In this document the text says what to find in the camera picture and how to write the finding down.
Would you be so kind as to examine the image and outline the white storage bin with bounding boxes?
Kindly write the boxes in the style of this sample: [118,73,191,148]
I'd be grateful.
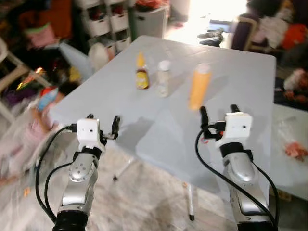
[132,5,169,39]

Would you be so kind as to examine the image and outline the white low table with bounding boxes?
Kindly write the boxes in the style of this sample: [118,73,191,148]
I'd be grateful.
[272,103,308,200]

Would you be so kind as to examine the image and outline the white plastic chair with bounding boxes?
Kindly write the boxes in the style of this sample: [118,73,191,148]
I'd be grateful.
[0,38,29,121]

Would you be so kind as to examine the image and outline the white plastic drawer cabinet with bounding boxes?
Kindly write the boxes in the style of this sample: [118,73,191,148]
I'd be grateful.
[77,0,133,53]

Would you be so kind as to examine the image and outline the orange cloth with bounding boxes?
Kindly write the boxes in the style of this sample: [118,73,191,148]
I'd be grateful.
[282,23,308,50]

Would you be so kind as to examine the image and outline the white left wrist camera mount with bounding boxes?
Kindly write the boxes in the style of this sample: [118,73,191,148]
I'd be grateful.
[76,119,105,150]

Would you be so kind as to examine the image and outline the purple chair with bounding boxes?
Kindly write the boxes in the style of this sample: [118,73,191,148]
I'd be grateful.
[230,14,263,51]

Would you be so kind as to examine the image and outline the grey folding table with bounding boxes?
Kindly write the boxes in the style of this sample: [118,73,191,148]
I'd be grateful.
[48,35,278,222]

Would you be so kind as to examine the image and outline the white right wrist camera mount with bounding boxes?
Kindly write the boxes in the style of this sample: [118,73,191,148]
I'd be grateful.
[217,112,253,147]

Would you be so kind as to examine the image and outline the orange juice bottle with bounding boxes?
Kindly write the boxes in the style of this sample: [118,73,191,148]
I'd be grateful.
[188,64,212,111]

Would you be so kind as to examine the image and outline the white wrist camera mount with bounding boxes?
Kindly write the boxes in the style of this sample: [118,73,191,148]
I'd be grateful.
[217,112,253,147]
[76,119,105,150]

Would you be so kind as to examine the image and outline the child in white shirt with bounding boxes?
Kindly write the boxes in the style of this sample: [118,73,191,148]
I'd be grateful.
[283,67,308,99]

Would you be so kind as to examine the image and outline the person in pink clothes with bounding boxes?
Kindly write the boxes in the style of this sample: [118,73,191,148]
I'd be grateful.
[0,84,65,183]

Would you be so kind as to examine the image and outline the pink and green bag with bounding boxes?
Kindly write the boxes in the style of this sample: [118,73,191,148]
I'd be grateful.
[24,22,58,49]

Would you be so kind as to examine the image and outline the clear plastic bag red contents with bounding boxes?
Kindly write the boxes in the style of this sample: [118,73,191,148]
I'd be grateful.
[277,118,308,162]

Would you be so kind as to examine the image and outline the pale bottle white cap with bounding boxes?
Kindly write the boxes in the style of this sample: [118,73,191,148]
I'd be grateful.
[156,60,172,98]

